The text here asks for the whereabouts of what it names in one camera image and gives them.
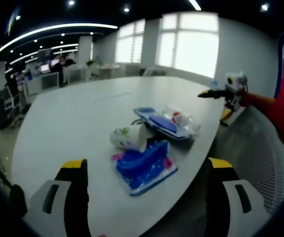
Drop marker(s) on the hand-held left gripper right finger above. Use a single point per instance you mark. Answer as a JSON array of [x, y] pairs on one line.
[[218, 197]]

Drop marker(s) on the grey mesh office chair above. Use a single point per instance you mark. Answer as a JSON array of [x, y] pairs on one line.
[[255, 153]]

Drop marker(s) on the printed white paper cup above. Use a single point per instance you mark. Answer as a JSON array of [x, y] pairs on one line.
[[127, 138]]

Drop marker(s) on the blue tissue packet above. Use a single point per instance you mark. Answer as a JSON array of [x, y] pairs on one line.
[[141, 170]]

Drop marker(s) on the curved ceiling light strip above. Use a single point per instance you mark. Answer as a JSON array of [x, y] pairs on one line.
[[45, 29]]

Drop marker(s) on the clear bag with blue pouch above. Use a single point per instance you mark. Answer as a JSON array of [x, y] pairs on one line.
[[161, 123]]

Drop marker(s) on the large office window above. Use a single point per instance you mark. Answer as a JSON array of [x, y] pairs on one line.
[[193, 44]]

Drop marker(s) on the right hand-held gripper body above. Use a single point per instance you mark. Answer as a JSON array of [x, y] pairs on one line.
[[234, 84]]

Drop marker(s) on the white table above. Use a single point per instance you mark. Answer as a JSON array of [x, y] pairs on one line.
[[70, 118]]

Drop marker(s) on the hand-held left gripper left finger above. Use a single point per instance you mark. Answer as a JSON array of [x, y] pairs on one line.
[[75, 197]]

